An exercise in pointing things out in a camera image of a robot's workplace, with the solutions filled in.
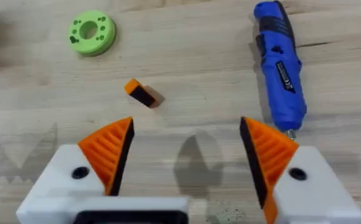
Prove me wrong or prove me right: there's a green disc with holes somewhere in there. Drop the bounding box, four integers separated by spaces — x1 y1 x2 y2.
67 9 116 57

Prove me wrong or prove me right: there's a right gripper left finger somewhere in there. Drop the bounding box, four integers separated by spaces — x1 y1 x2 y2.
16 116 135 224

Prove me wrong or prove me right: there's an orange ribbed wedge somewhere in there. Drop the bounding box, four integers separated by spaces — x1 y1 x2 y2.
124 78 166 110

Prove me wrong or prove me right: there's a blue electric screwdriver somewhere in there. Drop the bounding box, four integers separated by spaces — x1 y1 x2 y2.
253 0 307 140

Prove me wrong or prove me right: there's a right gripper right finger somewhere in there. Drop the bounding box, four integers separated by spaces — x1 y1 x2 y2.
239 116 361 224

